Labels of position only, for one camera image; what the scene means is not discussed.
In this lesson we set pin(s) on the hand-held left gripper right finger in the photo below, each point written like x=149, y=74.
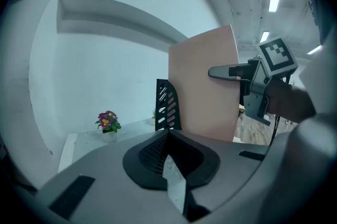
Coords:
x=226, y=165

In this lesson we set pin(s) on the potted purple yellow flowers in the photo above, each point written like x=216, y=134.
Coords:
x=108, y=123

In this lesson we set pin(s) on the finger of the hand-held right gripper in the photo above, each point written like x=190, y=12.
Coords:
x=221, y=72

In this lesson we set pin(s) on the short ceiling light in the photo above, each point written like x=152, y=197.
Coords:
x=264, y=36
x=314, y=49

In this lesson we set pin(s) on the white table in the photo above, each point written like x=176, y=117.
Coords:
x=87, y=144

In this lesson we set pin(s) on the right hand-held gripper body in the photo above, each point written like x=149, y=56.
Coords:
x=259, y=86

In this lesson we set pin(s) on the person's right hand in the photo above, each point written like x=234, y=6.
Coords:
x=289, y=102

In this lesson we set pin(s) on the small green plant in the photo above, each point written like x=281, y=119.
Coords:
x=153, y=115

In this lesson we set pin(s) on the black perforated file rack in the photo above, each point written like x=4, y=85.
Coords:
x=164, y=102

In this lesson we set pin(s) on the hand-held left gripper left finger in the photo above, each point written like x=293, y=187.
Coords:
x=105, y=191

